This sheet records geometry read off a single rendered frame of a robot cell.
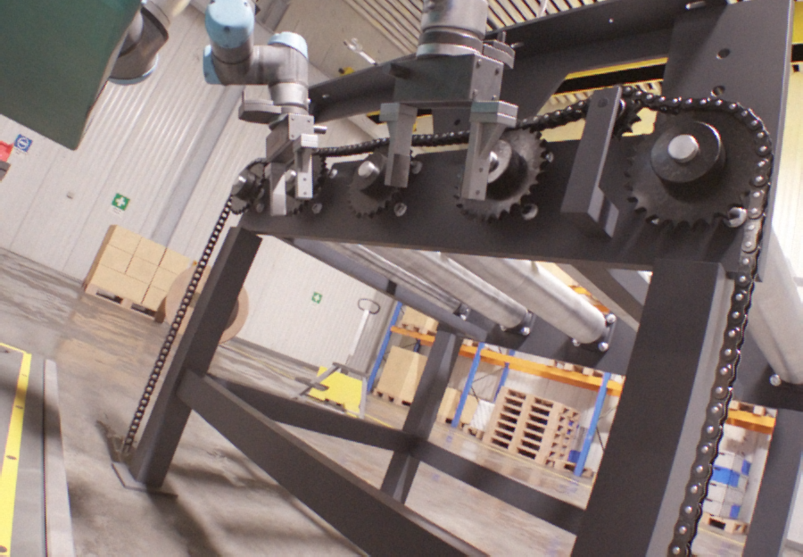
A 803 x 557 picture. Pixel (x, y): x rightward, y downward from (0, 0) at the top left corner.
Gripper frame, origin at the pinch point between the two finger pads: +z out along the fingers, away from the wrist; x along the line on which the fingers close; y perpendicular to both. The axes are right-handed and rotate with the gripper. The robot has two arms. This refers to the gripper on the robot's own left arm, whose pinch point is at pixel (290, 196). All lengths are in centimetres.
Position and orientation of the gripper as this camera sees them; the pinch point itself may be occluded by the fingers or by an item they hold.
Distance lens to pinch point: 97.8
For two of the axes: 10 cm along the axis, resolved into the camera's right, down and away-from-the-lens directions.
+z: 0.6, 9.9, -1.5
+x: -5.2, 1.6, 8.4
